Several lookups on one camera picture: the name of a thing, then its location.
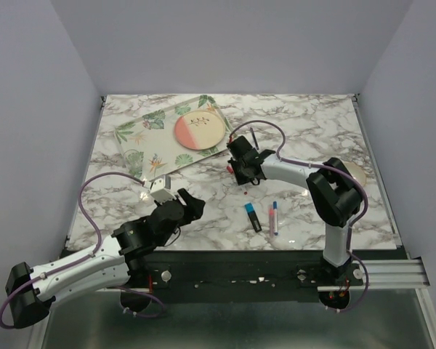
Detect black marker blue tip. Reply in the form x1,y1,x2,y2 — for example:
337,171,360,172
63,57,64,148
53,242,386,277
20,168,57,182
244,203,262,233

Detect white pen blue tip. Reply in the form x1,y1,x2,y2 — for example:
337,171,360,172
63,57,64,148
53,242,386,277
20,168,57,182
272,201,279,236

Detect pink pen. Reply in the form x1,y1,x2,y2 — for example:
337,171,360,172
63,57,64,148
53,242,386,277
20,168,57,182
269,205,276,236

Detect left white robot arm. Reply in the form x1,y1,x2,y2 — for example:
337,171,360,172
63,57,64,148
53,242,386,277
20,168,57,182
2,188,205,329

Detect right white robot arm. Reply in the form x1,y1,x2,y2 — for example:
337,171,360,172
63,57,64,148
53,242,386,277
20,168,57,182
227,136,368,285

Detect dark blue pen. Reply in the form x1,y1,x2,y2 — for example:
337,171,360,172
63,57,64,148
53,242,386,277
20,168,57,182
250,127,259,150

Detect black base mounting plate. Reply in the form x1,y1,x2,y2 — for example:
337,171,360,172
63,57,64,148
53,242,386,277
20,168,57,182
124,251,363,303

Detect pink cream plate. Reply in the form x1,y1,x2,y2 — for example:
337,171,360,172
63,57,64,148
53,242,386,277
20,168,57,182
174,110,226,151

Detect leaf patterned tray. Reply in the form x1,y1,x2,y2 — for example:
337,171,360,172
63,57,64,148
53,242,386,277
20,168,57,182
113,95,233,180

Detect small patterned bowl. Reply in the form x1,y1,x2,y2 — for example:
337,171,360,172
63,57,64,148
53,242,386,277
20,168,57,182
344,161,367,187

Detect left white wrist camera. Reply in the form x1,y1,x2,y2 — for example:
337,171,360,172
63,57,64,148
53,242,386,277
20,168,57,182
149,174,176,204

